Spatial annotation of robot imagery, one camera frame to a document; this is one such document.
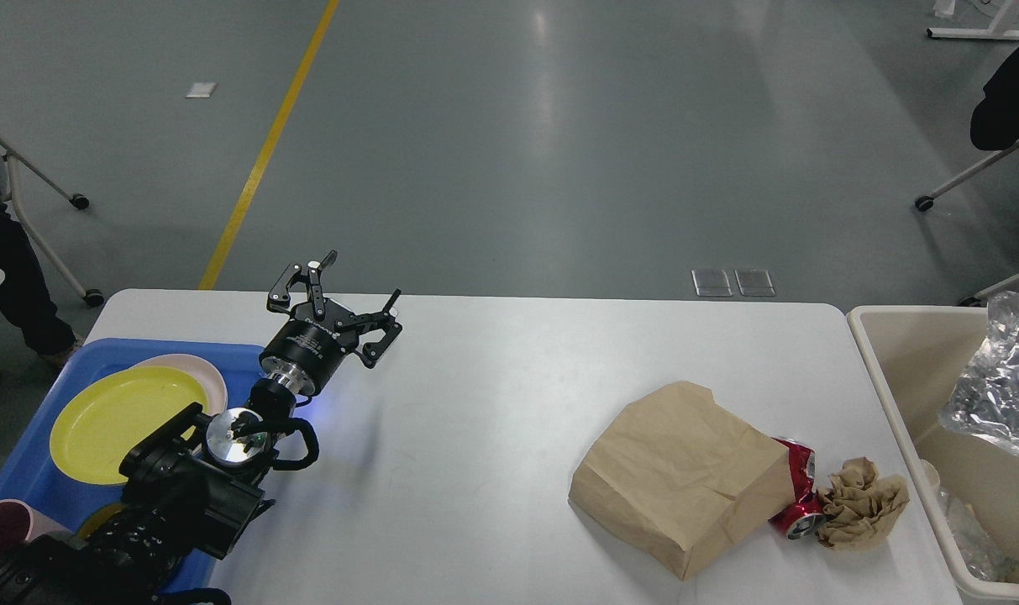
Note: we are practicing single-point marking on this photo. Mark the white paper cup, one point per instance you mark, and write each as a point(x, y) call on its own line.
point(930, 473)

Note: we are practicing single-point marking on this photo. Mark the pink mug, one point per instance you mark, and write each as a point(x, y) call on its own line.
point(21, 523)

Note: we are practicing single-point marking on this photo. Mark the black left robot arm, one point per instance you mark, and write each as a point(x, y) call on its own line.
point(193, 483)

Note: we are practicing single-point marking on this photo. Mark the blue plastic tray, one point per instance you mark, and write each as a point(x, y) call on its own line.
point(31, 476)

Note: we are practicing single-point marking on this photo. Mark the brown paper bag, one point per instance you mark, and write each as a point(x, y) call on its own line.
point(682, 479)

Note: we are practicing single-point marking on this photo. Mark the person at left edge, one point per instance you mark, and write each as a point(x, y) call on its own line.
point(25, 299)

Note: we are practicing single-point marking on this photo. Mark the clear plastic wrap in bin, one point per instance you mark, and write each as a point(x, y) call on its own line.
point(982, 556)

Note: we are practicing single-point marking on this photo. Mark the floor outlet cover plates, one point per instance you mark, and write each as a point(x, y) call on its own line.
point(721, 283)

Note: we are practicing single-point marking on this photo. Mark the person in black clothing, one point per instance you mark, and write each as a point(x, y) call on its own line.
point(994, 123)

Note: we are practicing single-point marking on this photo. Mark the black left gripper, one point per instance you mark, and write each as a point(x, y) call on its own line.
point(303, 356)

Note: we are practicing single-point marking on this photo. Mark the white paper scrap on floor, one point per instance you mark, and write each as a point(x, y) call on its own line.
point(201, 90)

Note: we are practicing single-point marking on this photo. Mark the brown paper napkin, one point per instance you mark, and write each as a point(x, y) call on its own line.
point(862, 508)

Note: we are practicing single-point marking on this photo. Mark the pink plate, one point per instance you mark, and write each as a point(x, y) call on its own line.
point(211, 380)

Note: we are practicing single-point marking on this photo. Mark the beige plastic bin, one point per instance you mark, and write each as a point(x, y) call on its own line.
point(914, 355)

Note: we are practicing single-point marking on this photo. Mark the aluminium foil tray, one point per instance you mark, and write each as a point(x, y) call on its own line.
point(985, 400)

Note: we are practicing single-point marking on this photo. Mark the crushed red soda can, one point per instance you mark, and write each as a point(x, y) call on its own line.
point(805, 516)

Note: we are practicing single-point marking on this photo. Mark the white table frame background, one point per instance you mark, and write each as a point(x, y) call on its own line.
point(977, 20)

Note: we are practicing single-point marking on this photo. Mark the yellow plastic plate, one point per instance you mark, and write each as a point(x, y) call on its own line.
point(105, 421)

